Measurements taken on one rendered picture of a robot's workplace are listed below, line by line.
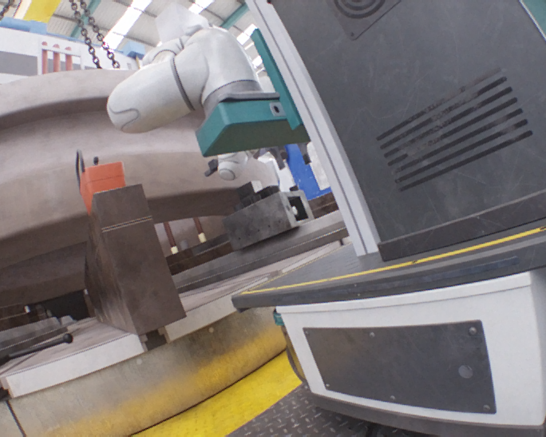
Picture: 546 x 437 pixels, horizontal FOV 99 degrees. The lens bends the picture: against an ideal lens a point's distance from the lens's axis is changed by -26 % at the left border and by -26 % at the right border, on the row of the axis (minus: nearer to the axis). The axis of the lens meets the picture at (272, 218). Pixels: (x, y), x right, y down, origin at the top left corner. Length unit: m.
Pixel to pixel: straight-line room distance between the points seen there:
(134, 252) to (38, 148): 1.20
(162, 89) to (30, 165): 1.20
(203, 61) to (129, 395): 0.95
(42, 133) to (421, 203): 1.83
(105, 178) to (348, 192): 0.69
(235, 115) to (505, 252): 0.55
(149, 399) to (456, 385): 0.86
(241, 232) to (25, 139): 1.40
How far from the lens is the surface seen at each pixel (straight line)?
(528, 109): 0.38
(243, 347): 1.16
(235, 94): 0.69
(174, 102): 0.79
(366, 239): 0.64
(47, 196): 1.62
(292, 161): 6.45
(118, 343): 0.99
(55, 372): 1.01
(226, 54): 0.78
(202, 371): 1.09
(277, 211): 1.77
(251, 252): 2.00
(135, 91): 0.81
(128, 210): 0.84
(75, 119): 1.97
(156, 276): 0.82
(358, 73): 0.47
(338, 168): 0.64
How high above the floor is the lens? 0.41
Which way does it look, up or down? 5 degrees up
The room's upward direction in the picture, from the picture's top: 21 degrees counter-clockwise
